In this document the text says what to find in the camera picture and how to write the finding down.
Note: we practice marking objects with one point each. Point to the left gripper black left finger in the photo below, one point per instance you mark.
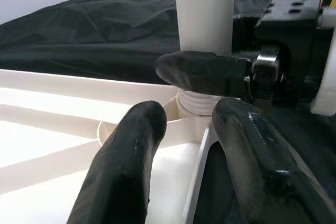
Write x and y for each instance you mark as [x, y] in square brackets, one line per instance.
[123, 169]

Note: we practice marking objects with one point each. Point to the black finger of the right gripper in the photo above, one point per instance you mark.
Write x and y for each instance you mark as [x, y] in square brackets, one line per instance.
[199, 72]

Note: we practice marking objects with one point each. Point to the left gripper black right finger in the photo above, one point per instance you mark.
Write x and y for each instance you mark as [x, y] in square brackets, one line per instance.
[262, 161]

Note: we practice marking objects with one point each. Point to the white plastic table leg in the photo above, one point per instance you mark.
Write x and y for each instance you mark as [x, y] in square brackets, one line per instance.
[204, 11]

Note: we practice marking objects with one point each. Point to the white plastic table top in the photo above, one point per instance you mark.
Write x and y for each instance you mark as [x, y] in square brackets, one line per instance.
[39, 129]

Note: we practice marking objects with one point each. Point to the black cloth table cover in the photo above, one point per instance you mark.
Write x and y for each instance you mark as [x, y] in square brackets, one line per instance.
[78, 30]

